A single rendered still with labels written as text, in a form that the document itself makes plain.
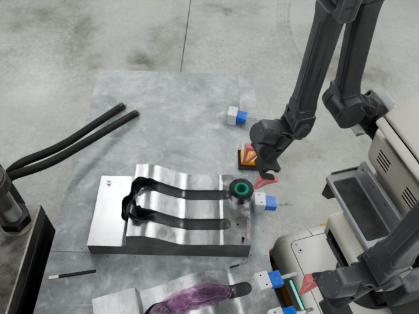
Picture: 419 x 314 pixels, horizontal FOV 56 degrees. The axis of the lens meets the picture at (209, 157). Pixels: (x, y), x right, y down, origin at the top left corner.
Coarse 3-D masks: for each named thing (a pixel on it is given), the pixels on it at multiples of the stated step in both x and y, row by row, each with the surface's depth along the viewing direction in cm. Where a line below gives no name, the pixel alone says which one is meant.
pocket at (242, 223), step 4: (236, 220) 128; (240, 220) 128; (244, 220) 128; (248, 220) 127; (236, 224) 127; (240, 224) 127; (244, 224) 127; (248, 224) 126; (236, 228) 127; (240, 228) 127; (244, 228) 127; (248, 228) 125
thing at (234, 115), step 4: (232, 108) 160; (236, 108) 160; (228, 112) 159; (232, 112) 159; (236, 112) 159; (240, 112) 161; (244, 112) 161; (228, 116) 159; (232, 116) 158; (236, 116) 160; (240, 116) 160; (244, 116) 160; (228, 120) 161; (232, 120) 160; (236, 120) 160; (240, 120) 160; (244, 120) 159; (256, 120) 160; (232, 124) 162
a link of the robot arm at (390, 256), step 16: (416, 208) 66; (400, 224) 71; (416, 224) 67; (384, 240) 77; (400, 240) 72; (416, 240) 68; (368, 256) 83; (384, 256) 77; (400, 256) 73; (416, 256) 75; (384, 272) 78; (400, 272) 79
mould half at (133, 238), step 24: (144, 168) 131; (120, 192) 134; (144, 192) 125; (96, 216) 128; (192, 216) 126; (216, 216) 126; (240, 216) 126; (96, 240) 122; (120, 240) 123; (144, 240) 119; (168, 240) 119; (192, 240) 121; (216, 240) 121; (240, 240) 121
